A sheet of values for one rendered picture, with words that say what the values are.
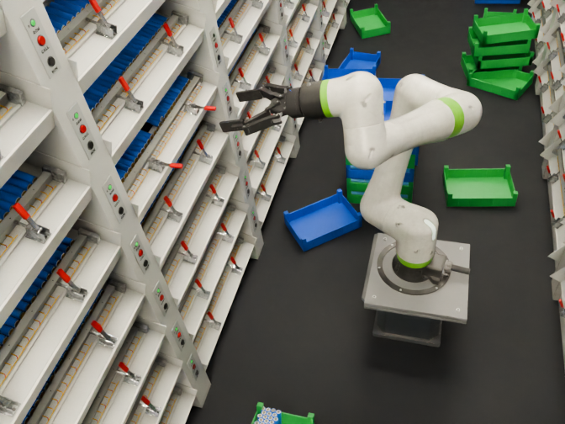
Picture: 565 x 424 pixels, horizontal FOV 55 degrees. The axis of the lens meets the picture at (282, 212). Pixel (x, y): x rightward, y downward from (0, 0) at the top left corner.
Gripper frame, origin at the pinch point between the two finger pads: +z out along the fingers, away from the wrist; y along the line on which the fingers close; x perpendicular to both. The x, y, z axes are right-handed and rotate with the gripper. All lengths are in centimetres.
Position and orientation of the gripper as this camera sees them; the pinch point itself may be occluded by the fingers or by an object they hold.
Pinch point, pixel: (233, 111)
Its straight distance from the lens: 147.3
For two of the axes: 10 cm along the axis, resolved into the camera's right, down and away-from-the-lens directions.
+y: 2.6, -7.1, 6.5
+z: -9.1, 0.4, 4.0
